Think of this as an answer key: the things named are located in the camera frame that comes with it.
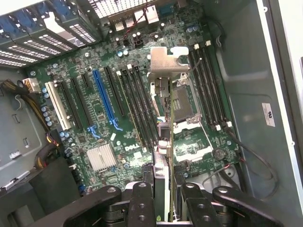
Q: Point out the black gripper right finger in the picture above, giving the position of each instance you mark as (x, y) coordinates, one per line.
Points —
(201, 210)

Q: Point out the black RAM slot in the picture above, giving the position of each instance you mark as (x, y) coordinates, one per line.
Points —
(135, 106)
(207, 87)
(219, 87)
(197, 75)
(147, 99)
(143, 106)
(213, 87)

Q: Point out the green motherboard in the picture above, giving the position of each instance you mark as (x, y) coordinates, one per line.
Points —
(97, 107)

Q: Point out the thin locking lever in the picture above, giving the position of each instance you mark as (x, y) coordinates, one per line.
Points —
(196, 64)

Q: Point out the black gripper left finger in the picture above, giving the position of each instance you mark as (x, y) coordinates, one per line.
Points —
(140, 208)

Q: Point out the black plastic shroud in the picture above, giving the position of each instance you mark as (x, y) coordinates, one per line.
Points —
(54, 184)

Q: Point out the metal socket cover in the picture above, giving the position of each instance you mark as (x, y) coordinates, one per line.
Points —
(189, 154)

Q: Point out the blue expansion slot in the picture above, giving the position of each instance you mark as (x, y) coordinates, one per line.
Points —
(103, 94)

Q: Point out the silver coin cell battery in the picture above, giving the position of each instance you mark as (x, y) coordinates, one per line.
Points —
(219, 154)

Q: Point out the short black expansion slot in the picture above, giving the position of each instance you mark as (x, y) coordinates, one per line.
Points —
(86, 81)

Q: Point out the CPU socket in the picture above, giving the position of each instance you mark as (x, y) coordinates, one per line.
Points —
(182, 104)

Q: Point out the white expansion slot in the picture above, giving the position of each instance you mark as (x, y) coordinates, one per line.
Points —
(58, 106)

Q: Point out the black open PC case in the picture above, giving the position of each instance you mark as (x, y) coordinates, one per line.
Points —
(255, 71)

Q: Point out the silver chipset heatsink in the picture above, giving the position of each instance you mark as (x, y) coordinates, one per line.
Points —
(101, 157)

